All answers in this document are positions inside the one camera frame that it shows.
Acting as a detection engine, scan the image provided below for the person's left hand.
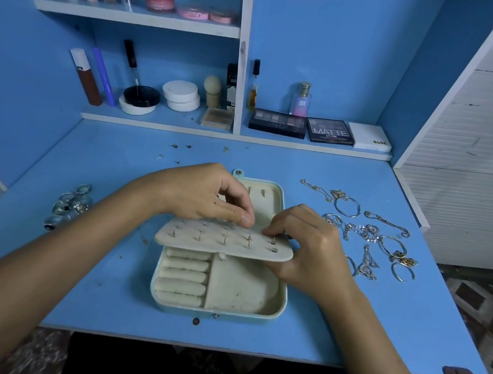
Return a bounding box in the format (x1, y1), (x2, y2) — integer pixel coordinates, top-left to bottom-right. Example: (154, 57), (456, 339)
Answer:
(147, 155), (263, 232)

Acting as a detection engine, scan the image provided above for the person's right hand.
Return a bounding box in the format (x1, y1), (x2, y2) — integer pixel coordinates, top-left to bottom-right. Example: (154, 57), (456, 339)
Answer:
(253, 199), (371, 311)

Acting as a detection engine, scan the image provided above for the pile of silver bracelets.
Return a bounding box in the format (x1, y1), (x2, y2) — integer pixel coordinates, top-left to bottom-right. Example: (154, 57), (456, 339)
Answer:
(288, 177), (428, 287)

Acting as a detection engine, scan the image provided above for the cream jewellery box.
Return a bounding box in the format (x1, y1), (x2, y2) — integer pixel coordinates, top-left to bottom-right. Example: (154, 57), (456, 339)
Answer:
(144, 159), (305, 327)

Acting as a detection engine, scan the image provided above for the pile of silver rings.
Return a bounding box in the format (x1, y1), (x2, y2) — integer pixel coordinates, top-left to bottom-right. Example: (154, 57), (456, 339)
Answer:
(42, 179), (96, 236)

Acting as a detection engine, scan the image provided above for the person's right forearm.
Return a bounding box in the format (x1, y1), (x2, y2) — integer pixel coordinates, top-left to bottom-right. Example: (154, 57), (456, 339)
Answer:
(313, 285), (469, 374)

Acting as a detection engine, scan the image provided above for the person's left forearm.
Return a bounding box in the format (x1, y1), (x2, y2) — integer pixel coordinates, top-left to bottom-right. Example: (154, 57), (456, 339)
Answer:
(0, 156), (176, 374)

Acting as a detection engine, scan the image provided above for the white flat box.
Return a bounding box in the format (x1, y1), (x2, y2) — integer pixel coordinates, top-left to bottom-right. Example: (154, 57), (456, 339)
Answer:
(344, 121), (395, 155)

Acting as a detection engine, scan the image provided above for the square brown powder compact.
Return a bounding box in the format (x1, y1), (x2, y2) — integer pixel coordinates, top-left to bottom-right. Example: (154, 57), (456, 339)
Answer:
(200, 106), (236, 132)

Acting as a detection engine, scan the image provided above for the white round cream jar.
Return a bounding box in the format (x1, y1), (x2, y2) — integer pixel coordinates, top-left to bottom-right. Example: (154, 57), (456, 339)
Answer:
(160, 78), (204, 115)

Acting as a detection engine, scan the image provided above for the dark eyeshadow palette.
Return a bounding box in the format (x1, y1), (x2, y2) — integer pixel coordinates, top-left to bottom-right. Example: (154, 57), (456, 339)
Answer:
(247, 107), (310, 140)

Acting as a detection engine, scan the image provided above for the beige makeup sponge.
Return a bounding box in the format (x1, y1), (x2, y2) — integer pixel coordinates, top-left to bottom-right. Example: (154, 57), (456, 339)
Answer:
(201, 74), (225, 112)

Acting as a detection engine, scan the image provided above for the black cosmetic bottle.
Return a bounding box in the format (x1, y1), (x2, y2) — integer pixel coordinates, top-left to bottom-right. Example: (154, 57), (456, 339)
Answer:
(222, 63), (241, 112)

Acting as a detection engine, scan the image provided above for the white bowl black inside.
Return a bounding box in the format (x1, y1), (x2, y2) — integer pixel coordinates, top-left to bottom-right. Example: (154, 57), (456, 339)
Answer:
(117, 82), (163, 119)

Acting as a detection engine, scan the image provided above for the thin dark cosmetic bottle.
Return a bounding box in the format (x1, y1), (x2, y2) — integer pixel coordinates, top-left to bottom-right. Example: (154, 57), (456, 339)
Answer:
(246, 59), (263, 113)

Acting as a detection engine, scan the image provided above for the black lettered eyeshadow palette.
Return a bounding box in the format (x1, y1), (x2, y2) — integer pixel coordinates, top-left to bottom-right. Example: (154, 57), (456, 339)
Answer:
(304, 115), (358, 148)

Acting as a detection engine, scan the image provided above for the small pink perfume bottle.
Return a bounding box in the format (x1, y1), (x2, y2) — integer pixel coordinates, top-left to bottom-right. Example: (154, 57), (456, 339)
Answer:
(289, 80), (314, 119)

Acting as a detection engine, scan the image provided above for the black makeup brush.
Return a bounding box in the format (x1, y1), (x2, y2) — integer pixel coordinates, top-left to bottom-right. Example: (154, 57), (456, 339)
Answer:
(119, 38), (146, 88)

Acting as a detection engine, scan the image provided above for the blue cosmetic tube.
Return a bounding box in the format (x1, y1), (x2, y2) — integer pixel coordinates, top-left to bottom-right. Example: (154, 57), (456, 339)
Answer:
(86, 47), (123, 107)

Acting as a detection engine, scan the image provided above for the brown lipstick tube white cap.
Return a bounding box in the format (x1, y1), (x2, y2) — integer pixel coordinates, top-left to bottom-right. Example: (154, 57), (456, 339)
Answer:
(63, 46), (110, 107)

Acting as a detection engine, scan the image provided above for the pink flat compact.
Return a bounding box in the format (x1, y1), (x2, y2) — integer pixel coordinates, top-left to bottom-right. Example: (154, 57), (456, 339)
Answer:
(207, 9), (237, 27)
(177, 5), (212, 23)

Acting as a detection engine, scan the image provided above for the white shelf unit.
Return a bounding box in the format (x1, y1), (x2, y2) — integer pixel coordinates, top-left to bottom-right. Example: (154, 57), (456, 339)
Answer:
(18, 0), (413, 162)

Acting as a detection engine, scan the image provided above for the white slatted cabinet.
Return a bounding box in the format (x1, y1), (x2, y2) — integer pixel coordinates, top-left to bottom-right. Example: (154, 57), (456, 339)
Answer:
(382, 0), (493, 271)

